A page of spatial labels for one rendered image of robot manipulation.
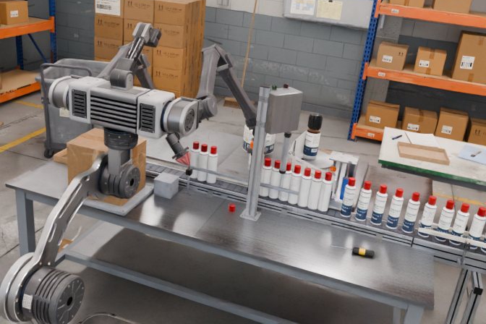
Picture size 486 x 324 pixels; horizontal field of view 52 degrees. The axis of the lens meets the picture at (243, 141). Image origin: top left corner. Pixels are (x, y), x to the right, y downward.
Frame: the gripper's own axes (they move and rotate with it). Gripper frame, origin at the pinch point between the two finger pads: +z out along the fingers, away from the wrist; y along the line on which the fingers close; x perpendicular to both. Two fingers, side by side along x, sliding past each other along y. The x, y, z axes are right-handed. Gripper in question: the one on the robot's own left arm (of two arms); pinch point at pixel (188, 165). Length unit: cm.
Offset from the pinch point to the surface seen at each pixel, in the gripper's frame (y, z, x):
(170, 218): -36.9, 13.2, 0.4
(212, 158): -3.1, 2.0, -17.2
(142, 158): -22.2, -17.5, 6.7
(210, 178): -3.2, 11.2, -9.7
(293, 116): -9, 1, -69
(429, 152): 138, 92, -94
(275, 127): -17, 0, -62
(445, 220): -4, 77, -106
